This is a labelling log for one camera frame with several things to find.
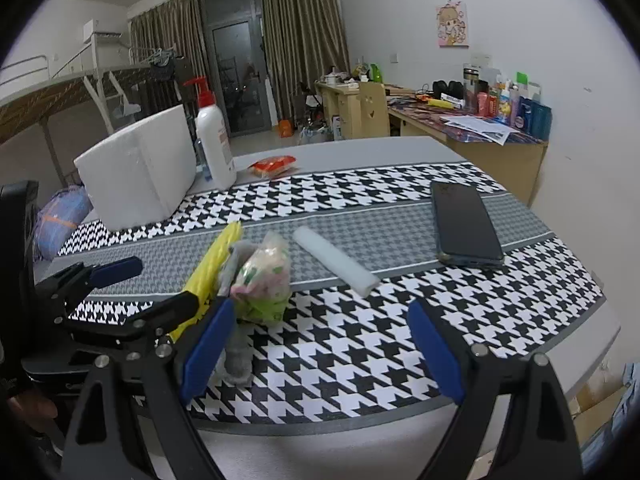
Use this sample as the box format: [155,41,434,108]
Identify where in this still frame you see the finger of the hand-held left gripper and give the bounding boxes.
[34,256,143,306]
[62,290,201,346]

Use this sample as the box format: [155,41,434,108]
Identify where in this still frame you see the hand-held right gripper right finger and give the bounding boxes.
[406,300,583,480]

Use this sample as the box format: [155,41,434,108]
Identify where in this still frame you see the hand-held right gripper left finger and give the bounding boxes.
[60,296,237,480]

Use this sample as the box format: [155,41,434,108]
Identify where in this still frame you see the yellow plastic bag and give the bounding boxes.
[167,221,243,343]

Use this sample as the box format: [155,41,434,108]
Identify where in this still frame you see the green pink floral packet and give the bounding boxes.
[229,232,293,325]

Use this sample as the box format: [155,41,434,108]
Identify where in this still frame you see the white foam box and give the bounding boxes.
[74,105,197,233]

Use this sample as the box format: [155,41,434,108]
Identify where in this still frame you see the white foam strip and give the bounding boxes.
[292,226,378,296]

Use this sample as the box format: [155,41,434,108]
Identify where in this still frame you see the person's left hand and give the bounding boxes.
[7,391,58,423]

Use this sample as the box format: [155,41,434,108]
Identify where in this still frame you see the blue checked bedding bundle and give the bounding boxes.
[34,185,93,261]

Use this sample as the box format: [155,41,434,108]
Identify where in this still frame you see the houndstooth tablecloth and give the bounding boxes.
[55,160,608,423]

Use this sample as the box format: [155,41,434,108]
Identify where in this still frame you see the black smartphone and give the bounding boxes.
[430,181,505,268]

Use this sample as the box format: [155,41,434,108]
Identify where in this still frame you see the blue spray bottle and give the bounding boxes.
[192,137,211,181]

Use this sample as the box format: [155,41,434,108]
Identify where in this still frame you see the white pump lotion bottle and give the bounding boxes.
[184,76,237,188]

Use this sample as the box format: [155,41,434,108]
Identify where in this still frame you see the white bunk ladder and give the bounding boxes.
[85,72,136,133]

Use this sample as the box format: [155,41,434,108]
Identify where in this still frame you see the cardboard box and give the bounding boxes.
[572,360,633,461]

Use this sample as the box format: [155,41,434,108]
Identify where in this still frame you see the red snack packet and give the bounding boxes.
[250,155,297,178]

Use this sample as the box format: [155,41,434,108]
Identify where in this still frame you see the white metal bunk bed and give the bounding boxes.
[0,45,196,191]

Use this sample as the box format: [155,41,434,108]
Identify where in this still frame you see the wooden desk with printed cover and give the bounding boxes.
[387,95,549,207]

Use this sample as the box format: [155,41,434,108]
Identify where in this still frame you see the hanging dark clothes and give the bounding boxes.
[149,50,188,86]

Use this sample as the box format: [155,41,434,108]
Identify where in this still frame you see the printed paper sheets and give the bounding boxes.
[439,115,521,147]

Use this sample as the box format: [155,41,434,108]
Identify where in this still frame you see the white floor bag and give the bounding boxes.
[299,125,333,146]

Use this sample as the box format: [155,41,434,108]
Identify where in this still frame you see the glass balcony door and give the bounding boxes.
[199,0,275,137]

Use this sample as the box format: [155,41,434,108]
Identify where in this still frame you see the white air conditioner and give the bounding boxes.
[82,19,125,41]

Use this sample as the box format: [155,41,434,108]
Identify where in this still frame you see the brown curtain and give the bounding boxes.
[130,0,211,128]
[259,0,351,123]

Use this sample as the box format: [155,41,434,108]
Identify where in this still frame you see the wooden chair with smiley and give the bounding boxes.
[359,82,390,137]

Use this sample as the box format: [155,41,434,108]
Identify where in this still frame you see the black folding chair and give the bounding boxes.
[299,81,326,126]

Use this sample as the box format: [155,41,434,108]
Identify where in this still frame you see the plain wooden desk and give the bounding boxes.
[314,79,391,140]

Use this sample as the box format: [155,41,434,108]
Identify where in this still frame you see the row of toiletry bottles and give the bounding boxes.
[462,62,553,138]

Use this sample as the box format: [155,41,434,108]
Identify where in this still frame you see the black headphones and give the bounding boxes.
[431,80,466,101]

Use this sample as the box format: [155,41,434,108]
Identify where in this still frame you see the cartoon wall poster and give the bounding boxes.
[435,2,470,47]

